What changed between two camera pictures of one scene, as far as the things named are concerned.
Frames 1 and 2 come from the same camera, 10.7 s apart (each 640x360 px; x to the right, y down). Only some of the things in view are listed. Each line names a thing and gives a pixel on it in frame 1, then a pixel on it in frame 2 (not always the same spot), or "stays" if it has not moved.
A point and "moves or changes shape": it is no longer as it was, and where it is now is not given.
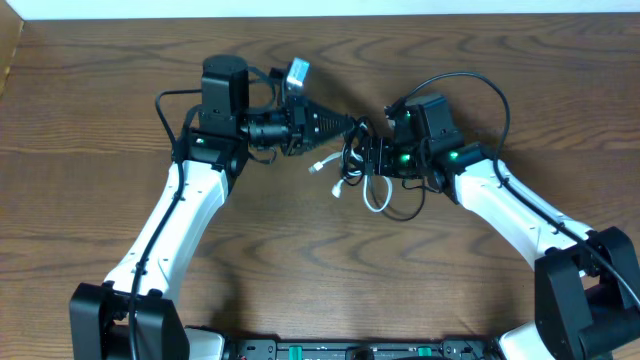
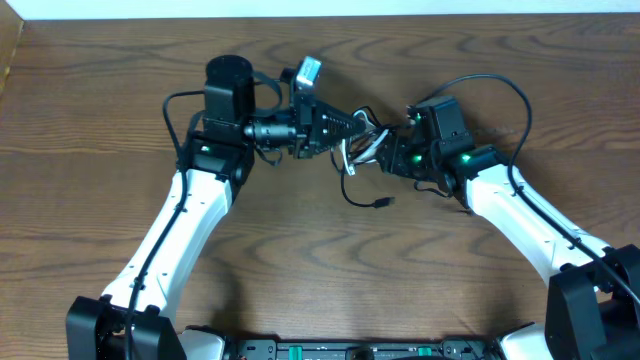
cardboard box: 11,25 stays
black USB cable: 353,163 -> 378,202
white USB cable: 346,156 moves or changes shape
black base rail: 362,349 stays
